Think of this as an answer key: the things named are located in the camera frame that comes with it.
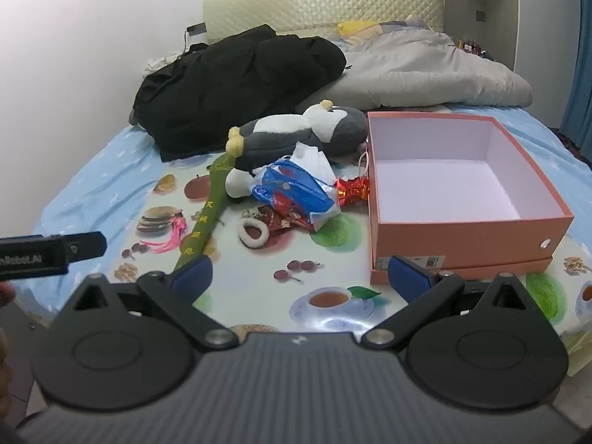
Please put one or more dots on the green plush massage hammer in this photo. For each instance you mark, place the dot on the green plush massage hammer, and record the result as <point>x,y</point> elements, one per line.
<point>208,222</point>

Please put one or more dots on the light blue bed sheet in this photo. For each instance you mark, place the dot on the light blue bed sheet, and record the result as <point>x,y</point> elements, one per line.
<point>92,180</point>

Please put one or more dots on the white crumpled cloth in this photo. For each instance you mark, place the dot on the white crumpled cloth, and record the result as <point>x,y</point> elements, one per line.
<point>162,64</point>

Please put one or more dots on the black jacket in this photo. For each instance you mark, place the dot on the black jacket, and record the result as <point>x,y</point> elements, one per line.
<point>231,83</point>

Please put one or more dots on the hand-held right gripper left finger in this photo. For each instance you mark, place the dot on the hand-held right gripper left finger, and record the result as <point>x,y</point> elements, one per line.
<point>192,278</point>

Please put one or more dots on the blue curtain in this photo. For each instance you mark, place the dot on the blue curtain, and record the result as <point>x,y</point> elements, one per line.
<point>578,78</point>

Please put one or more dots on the blue plastic bag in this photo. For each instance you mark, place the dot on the blue plastic bag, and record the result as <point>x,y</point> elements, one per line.
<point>296,194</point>

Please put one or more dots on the beige quilted headboard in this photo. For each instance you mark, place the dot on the beige quilted headboard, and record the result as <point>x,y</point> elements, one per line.
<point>323,4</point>

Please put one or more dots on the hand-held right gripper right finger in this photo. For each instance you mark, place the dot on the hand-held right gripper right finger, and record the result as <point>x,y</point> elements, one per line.
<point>409,280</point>

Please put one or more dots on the group of small bottles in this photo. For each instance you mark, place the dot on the group of small bottles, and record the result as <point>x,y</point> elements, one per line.
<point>471,47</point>

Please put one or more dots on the yellow pillow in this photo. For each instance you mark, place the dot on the yellow pillow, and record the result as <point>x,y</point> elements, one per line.
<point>356,27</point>

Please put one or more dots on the grey pillow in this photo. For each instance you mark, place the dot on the grey pillow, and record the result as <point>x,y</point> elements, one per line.
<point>416,74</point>

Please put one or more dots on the black power adapter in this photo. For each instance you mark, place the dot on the black power adapter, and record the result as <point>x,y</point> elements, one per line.
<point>196,28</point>

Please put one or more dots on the brown snack packet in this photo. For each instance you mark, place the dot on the brown snack packet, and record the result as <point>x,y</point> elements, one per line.
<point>282,218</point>

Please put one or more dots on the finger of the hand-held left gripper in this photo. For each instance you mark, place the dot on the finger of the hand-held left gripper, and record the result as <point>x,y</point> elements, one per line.
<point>88,246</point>

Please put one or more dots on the fruit printed mat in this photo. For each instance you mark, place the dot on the fruit printed mat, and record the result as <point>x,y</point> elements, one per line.
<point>259,296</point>

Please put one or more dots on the pink cardboard box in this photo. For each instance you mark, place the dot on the pink cardboard box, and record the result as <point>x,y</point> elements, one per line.
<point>462,240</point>

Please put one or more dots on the grey white penguin plush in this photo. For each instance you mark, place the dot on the grey white penguin plush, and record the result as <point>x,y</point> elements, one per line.
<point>277,134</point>

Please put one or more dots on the person's left hand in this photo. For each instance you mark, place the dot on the person's left hand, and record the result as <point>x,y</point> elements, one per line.
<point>5,295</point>

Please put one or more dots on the white wardrobe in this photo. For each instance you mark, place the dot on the white wardrobe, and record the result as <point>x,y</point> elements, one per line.
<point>508,18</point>

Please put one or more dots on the red foil candy wrapper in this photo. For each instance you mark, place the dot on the red foil candy wrapper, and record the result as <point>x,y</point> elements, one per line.
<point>352,190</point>

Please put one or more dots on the panda plush toy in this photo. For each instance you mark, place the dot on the panda plush toy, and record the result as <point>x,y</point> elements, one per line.
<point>238,185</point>

